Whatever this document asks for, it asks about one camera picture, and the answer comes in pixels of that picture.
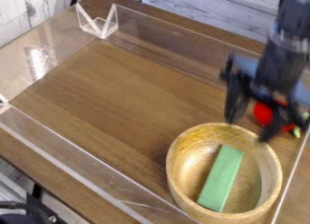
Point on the brown wooden bowl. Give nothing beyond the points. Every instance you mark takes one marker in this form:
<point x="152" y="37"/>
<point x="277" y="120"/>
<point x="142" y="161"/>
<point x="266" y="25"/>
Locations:
<point x="188" y="162"/>

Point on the clear acrylic corner bracket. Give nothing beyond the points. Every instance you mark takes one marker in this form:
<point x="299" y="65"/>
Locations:
<point x="98" y="27"/>

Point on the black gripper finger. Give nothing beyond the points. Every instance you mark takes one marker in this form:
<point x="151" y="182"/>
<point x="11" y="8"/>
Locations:
<point x="237" y="100"/>
<point x="278" y="121"/>

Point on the clear acrylic back wall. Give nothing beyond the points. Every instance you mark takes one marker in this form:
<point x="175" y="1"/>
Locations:
<point x="194" y="52"/>

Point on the black clamp at table edge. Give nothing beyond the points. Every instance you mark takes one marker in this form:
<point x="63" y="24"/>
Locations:
<point x="28" y="211"/>

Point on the red felt strawberry toy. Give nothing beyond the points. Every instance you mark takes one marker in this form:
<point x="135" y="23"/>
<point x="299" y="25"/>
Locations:
<point x="265" y="115"/>

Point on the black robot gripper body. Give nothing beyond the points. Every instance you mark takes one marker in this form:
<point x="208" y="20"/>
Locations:
<point x="242" y="67"/>

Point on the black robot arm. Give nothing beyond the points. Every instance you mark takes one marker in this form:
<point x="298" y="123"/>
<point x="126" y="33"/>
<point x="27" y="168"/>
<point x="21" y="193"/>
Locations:
<point x="293" y="19"/>

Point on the clear acrylic left wall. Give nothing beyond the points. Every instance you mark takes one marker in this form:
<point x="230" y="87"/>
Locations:
<point x="39" y="51"/>

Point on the green rectangular block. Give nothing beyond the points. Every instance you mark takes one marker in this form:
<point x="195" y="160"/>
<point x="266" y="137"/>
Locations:
<point x="221" y="178"/>

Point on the clear acrylic front wall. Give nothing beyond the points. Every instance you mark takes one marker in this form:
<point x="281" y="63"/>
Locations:
<point x="98" y="191"/>

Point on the clear acrylic wall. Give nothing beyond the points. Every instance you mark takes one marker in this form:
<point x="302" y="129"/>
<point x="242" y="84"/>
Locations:
<point x="98" y="191"/>
<point x="194" y="52"/>
<point x="39" y="51"/>

